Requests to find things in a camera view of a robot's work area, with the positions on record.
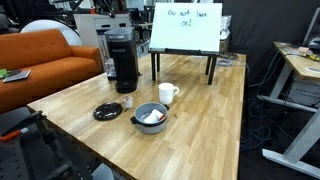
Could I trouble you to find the coffee pod capsule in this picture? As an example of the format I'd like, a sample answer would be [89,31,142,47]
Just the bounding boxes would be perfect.
[122,95,134,110]

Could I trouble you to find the black coffee machine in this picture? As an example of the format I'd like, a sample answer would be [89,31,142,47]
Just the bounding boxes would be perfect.
[104,27,141,95]

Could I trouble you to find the white mug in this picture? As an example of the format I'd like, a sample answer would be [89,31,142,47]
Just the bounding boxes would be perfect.
[158,82,180,106]

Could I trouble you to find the white cup with red end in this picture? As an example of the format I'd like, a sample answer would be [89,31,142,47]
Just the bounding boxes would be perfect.
[151,108,166,121]

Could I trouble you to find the white paper cup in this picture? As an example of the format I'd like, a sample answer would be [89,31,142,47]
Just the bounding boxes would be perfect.
[143,113,159,125]

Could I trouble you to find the black whiteboard stand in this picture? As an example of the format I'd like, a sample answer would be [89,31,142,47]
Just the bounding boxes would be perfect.
[147,47,220,86]

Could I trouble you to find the black round pot lid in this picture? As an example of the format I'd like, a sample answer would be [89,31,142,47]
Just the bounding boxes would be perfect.
[92,101,124,122]

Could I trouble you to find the white whiteboard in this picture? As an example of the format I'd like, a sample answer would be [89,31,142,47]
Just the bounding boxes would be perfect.
[148,2,224,54]

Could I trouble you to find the grey cabinet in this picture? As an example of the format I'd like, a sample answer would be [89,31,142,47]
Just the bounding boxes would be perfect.
[73,13,132,52]

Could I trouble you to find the white round table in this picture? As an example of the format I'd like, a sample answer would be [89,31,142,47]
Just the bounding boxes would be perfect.
[19,19,83,47]

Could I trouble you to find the black equipment rig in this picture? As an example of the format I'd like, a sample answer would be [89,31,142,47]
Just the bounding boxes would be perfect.
[0,109,98,180]

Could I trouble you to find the wooden desk white legs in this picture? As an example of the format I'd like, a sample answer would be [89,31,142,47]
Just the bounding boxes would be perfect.
[257,41,320,180]

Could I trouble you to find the grey tablet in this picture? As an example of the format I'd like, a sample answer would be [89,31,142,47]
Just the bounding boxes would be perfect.
[2,69,32,84]

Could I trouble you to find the white box under desk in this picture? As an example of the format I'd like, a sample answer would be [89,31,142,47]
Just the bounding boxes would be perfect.
[287,77,320,108]

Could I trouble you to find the green booklet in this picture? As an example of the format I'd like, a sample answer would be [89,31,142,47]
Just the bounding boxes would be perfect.
[0,68,10,80]

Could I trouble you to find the computer monitor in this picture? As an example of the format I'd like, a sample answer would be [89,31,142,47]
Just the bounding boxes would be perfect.
[302,6,320,45]

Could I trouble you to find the grey pot black handles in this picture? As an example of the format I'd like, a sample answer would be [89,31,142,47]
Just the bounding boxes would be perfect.
[129,101,170,135]

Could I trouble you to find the grey coiled cable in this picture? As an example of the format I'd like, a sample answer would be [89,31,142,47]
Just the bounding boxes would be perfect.
[215,56,235,68]

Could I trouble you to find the blue floor cables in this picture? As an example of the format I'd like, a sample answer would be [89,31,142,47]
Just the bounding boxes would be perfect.
[239,49,292,152]

